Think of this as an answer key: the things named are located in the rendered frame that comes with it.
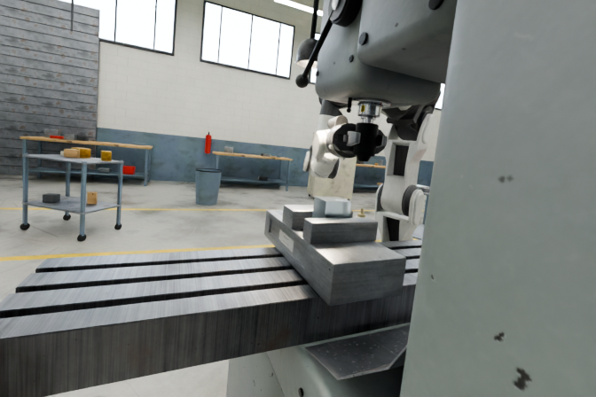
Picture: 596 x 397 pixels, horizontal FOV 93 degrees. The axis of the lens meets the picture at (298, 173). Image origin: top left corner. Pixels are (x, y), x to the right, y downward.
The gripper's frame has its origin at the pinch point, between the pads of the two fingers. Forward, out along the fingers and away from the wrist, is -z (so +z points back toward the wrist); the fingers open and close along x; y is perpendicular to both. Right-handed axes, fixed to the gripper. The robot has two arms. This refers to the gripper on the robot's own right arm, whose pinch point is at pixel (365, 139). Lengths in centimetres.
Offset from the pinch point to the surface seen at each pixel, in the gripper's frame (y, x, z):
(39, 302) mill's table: 27, -49, -17
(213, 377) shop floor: 122, -34, 79
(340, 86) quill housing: -9.0, -8.3, -5.4
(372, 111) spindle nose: -5.7, -0.1, -2.4
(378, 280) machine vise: 23.9, -0.7, -15.0
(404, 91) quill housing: -8.7, 2.9, -8.8
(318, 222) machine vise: 16.3, -10.4, -8.9
